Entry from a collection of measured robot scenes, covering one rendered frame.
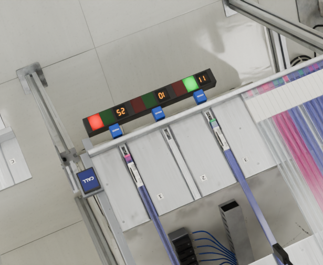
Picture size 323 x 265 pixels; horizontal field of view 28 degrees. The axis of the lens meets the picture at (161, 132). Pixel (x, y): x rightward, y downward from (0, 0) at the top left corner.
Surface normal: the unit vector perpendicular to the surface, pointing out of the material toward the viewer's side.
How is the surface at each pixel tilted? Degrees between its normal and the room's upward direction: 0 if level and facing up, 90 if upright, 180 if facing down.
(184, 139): 44
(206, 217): 0
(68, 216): 0
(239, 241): 0
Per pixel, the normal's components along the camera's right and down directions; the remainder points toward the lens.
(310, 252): 0.04, -0.33
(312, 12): 0.32, 0.37
